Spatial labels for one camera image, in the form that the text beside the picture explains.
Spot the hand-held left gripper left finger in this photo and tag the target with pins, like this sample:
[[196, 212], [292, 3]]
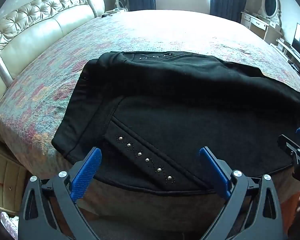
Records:
[[86, 172]]

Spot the cream tufted leather headboard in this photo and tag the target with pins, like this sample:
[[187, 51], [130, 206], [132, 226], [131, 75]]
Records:
[[40, 27]]

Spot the black studded pants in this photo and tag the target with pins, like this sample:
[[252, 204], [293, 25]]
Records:
[[177, 105]]

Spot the floral bed blanket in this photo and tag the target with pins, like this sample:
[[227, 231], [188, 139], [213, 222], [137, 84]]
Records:
[[65, 67]]

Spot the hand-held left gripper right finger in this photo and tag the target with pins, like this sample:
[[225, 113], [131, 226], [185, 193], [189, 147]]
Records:
[[215, 170]]

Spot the white patterned cloth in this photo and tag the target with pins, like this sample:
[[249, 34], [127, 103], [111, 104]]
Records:
[[8, 223]]

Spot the white dressing table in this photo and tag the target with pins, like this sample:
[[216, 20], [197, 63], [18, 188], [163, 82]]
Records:
[[257, 23]]

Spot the white nightstand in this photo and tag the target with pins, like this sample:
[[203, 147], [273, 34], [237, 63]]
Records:
[[117, 10]]

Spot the white fan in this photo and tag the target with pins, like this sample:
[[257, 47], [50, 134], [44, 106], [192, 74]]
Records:
[[121, 1]]

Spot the cream padded bed frame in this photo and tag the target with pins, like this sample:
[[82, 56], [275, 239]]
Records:
[[7, 180]]

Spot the white television stand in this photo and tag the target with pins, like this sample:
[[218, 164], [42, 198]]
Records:
[[290, 52]]

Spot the oval white-framed mirror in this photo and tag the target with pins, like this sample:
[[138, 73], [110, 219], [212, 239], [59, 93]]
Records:
[[270, 5]]

